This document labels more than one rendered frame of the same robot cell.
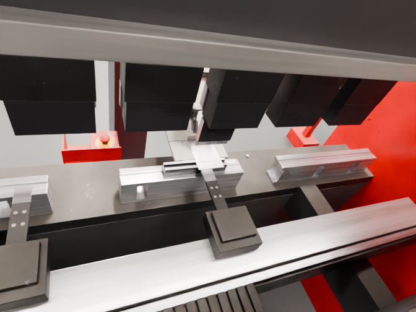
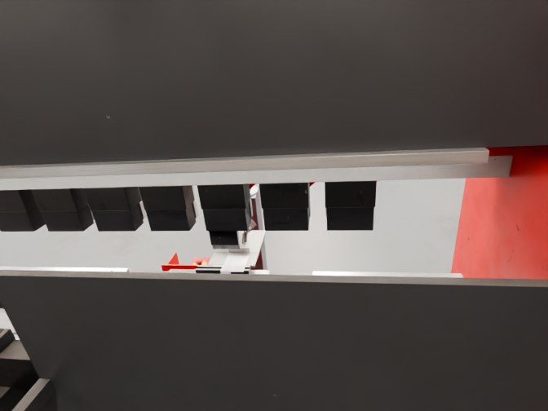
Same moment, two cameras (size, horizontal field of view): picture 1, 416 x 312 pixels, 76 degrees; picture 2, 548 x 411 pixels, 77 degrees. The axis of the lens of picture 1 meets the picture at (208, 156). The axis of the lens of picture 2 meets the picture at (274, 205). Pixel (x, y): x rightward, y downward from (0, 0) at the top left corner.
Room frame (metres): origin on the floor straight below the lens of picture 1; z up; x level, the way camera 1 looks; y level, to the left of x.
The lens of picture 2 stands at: (-0.07, -0.85, 1.71)
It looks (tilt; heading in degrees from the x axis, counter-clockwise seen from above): 24 degrees down; 43
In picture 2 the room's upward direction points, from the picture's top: 5 degrees counter-clockwise
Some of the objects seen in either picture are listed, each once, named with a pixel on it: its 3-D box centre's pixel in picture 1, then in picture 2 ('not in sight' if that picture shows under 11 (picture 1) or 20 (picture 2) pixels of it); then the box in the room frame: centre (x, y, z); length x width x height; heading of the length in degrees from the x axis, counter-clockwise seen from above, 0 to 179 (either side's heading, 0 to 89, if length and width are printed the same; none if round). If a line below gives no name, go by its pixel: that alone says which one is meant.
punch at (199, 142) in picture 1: (215, 132); (224, 237); (0.58, 0.00, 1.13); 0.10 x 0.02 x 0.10; 123
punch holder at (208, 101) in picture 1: (238, 92); (226, 203); (0.59, -0.02, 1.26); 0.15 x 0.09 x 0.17; 123
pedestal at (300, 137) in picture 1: (321, 112); not in sight; (2.29, -0.85, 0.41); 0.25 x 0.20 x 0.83; 33
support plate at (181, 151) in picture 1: (190, 131); (239, 247); (0.70, 0.08, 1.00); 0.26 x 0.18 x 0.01; 33
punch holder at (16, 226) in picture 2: not in sight; (18, 206); (0.16, 0.65, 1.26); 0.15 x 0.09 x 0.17; 123
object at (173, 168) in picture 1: (195, 166); (223, 271); (0.56, 0.02, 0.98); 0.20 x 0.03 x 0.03; 123
